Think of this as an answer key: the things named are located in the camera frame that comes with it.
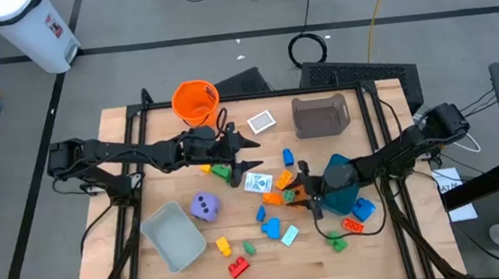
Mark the black coiled hanging cable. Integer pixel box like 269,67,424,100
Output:
281,0,330,70

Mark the black computer tower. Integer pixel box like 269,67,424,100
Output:
297,50,426,126

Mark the yellow toy block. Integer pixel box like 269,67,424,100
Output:
214,235,234,259

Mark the purple soft die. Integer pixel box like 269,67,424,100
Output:
188,189,225,225

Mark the white framed card box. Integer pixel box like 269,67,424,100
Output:
245,108,278,137

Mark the red toy brick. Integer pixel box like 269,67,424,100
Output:
226,255,252,279

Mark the large blue toy block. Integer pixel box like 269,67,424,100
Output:
349,196,379,224

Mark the orange toy block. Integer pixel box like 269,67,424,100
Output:
262,190,285,208

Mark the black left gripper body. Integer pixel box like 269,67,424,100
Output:
177,121,244,194

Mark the white pedal trash bin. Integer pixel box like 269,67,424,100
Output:
0,0,84,81

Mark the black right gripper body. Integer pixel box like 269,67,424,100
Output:
297,154,364,222

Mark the yellow hanging cable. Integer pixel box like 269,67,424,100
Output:
360,0,403,64

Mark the blue block with cylinder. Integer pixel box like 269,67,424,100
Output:
260,216,284,242

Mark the white paper sheet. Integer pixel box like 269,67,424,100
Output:
431,164,479,225

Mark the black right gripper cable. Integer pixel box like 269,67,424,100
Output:
310,180,390,243

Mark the blue rounded toy block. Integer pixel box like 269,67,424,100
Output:
281,147,296,168

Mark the small dark blue block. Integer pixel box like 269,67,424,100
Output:
253,204,268,224

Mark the orange-yellow studded brick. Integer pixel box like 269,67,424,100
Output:
274,168,297,191

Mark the teal plastic bin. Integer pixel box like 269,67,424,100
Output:
314,150,364,219

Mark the black aluminium table frame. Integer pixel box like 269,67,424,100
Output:
58,56,468,279

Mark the orange plastic bucket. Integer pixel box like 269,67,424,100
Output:
168,77,224,130

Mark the pale cyan flat brick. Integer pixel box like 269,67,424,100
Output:
278,224,302,249

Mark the white card packet blue print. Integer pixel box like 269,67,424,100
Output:
242,169,275,196

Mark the green rectangular toy brick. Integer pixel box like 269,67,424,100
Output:
210,163,235,184

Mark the dark translucent plastic bin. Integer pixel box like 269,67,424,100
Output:
290,91,353,141

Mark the orange-red studded brick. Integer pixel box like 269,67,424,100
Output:
340,215,366,237

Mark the light grey plastic bin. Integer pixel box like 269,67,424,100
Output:
137,198,210,278

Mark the black wedge panel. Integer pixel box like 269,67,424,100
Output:
212,65,274,99

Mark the bright green stepped brick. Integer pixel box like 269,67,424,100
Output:
324,230,349,255

